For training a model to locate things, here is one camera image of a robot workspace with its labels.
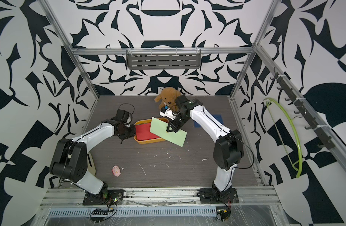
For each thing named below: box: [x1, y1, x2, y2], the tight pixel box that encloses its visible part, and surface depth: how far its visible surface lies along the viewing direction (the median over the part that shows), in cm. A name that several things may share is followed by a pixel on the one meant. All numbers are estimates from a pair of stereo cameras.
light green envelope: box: [149, 116, 188, 148], surface depth 82 cm
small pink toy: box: [111, 164, 122, 178], surface depth 83 cm
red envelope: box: [134, 122, 161, 141], surface depth 97 cm
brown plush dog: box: [154, 87, 182, 113], surface depth 99 cm
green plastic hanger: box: [263, 97, 303, 179], surface depth 62 cm
